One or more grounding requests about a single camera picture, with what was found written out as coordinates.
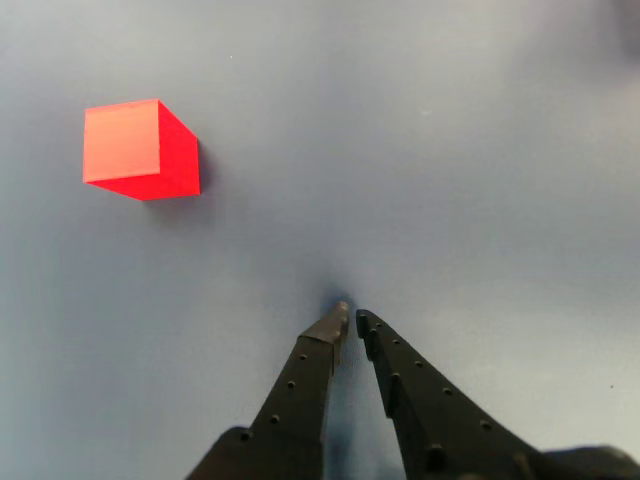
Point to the red cube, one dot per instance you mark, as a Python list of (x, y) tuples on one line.
[(130, 145)]

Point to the blue-grey table mat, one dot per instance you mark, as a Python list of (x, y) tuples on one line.
[(400, 175)]

